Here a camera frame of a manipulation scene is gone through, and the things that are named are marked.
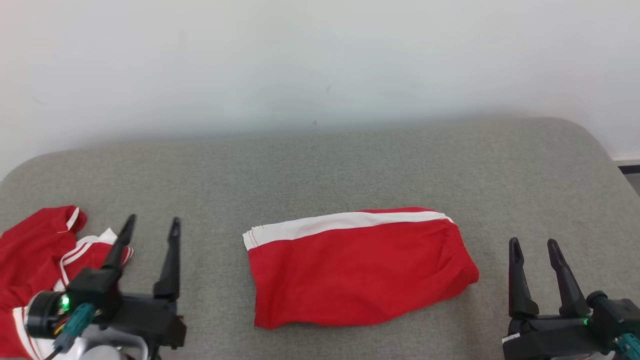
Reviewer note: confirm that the dark wall baseboard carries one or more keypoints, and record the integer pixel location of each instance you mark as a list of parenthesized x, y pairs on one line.
[(627, 166)]

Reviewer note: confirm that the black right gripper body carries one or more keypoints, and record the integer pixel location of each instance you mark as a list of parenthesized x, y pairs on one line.
[(545, 337)]

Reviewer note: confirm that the red jersey with white sleeves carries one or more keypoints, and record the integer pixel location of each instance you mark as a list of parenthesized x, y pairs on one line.
[(30, 260)]

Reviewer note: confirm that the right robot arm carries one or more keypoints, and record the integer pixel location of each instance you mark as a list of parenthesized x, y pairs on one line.
[(595, 356)]

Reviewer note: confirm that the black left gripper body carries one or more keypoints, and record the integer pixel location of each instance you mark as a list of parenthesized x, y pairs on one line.
[(155, 320)]

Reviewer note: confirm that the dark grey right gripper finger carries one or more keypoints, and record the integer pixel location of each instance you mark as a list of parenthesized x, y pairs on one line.
[(520, 290), (569, 290)]

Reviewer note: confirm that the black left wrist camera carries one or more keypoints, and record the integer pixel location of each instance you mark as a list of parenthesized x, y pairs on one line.
[(95, 292)]

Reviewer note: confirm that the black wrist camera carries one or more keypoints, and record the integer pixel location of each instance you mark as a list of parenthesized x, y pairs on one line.
[(95, 292), (615, 315)]

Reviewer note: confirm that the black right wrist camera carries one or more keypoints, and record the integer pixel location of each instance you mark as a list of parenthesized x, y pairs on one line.
[(615, 315)]

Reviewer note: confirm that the red shorts with white stripe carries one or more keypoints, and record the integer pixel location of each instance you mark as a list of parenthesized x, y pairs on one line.
[(360, 270)]

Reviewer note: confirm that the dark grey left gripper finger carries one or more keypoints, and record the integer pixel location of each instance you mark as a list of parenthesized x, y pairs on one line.
[(171, 270), (122, 245)]

